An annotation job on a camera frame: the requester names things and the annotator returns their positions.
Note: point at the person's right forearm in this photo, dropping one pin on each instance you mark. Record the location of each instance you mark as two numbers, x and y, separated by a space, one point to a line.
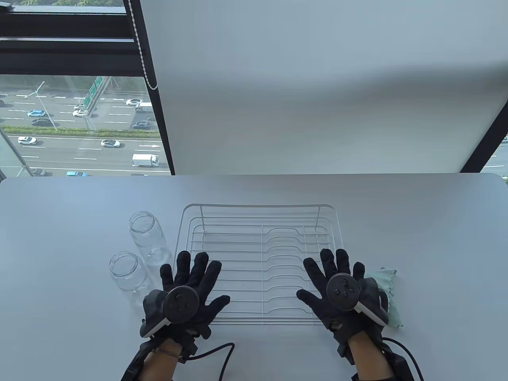
369 357

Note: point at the black slanted window bar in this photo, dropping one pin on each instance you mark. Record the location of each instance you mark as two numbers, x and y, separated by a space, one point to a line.
486 147

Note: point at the person's left hand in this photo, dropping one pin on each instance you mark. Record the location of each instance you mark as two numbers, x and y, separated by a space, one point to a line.
200 278

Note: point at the dark grey handheld controller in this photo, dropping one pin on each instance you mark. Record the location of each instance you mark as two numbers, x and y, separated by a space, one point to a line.
181 303
342 290

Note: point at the green fish scale cleaning cloth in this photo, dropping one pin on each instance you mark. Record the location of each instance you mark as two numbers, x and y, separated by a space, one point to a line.
391 289

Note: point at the green highway sign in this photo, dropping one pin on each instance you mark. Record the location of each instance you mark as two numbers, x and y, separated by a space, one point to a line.
94 89

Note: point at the white roller blind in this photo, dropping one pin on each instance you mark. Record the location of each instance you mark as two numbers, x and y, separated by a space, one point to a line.
317 79

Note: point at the person's right hand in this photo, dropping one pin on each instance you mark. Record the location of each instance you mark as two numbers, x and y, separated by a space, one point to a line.
319 310

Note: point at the person's left forearm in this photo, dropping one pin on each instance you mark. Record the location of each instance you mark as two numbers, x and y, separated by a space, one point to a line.
160 367

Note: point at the black window frame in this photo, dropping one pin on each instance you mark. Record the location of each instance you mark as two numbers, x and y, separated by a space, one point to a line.
59 47

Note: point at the clear glass water cup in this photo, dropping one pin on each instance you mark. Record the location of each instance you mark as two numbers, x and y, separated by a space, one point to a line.
129 274
149 238

